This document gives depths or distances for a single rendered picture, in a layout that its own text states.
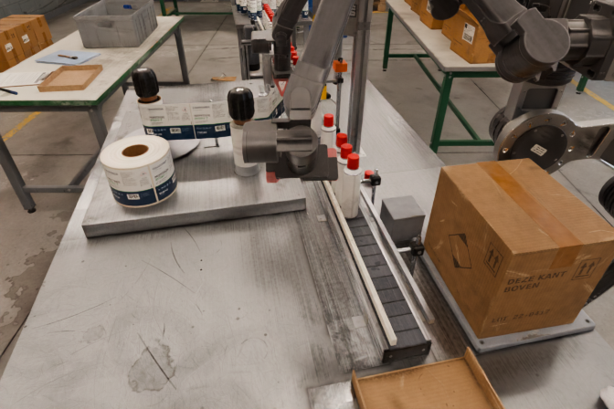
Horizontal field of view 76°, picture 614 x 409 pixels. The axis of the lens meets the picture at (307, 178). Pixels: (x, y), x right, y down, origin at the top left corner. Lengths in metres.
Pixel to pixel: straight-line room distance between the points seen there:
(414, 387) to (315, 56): 0.68
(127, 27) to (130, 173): 2.06
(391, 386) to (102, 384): 0.60
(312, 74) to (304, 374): 0.62
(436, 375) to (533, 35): 0.68
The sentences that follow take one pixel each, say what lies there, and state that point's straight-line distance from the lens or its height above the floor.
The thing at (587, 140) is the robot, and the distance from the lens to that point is 1.23.
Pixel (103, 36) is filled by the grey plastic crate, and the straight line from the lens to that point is 3.28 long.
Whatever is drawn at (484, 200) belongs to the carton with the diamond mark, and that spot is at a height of 1.12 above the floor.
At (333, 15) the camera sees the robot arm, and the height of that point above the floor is 1.49.
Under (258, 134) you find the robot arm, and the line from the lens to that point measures 0.67.
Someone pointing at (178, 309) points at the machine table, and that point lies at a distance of 1.07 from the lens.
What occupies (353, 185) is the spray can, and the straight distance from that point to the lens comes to 1.11.
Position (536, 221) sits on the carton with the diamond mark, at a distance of 0.93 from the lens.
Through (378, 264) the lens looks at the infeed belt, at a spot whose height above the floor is 0.88.
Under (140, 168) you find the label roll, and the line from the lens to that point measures 1.25.
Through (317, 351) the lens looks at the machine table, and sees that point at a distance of 0.96.
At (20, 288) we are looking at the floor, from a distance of 2.62.
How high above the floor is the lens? 1.65
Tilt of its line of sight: 35 degrees down
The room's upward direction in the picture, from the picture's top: straight up
